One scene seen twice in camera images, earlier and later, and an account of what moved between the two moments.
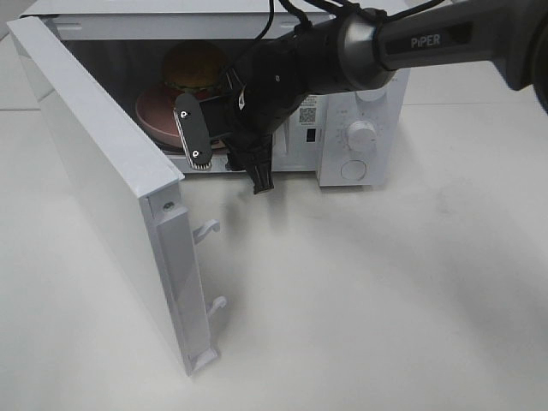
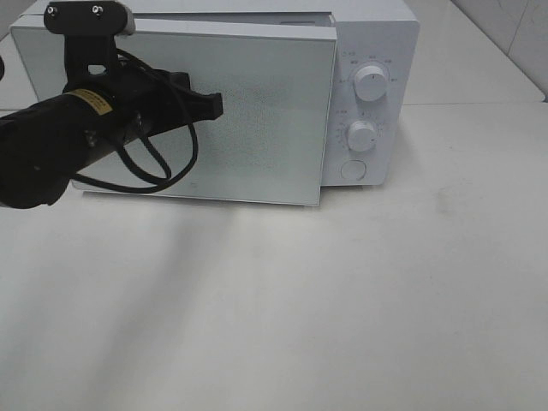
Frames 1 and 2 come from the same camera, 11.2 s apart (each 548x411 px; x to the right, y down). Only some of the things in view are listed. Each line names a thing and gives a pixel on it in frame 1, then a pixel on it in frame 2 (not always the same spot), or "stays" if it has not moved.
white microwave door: x=139 y=190 -> x=269 y=144
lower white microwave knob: x=361 y=137 stays
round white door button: x=354 y=170 stays
